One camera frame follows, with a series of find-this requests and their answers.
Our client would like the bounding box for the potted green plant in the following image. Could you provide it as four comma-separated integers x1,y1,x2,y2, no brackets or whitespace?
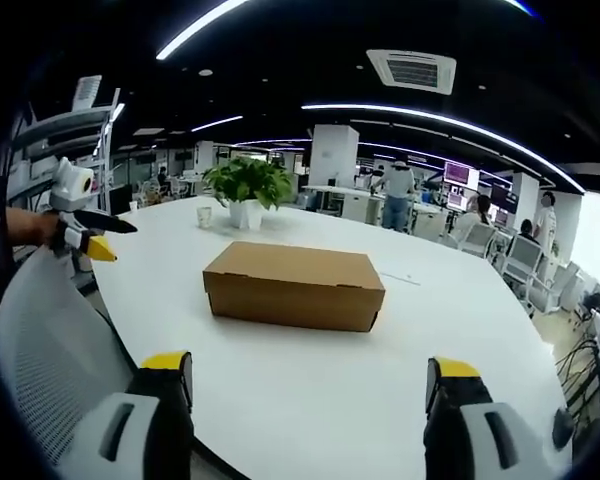
201,155,295,231

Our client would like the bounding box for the black cable bundle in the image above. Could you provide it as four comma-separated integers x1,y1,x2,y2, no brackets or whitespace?
554,337,600,426

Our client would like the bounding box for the brown cardboard shoe box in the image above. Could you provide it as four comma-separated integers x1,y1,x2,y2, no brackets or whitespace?
202,241,387,333

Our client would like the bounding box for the purple computer monitor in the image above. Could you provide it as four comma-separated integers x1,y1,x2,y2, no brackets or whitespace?
442,160,481,194

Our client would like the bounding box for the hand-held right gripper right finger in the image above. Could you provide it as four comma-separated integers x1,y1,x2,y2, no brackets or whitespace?
422,356,576,480

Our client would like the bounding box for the white mesh office chair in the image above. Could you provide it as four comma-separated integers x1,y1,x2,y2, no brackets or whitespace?
0,242,139,469

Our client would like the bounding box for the grey metal shelf rack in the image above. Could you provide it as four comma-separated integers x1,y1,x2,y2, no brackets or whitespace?
7,74,124,221

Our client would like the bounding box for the ceiling air conditioner vent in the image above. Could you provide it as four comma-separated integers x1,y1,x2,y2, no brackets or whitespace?
365,48,458,96

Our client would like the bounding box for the white square pillar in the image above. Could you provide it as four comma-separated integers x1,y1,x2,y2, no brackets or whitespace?
307,123,360,189

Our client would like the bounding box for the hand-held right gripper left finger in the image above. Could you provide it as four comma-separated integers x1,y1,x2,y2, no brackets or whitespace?
63,350,196,480

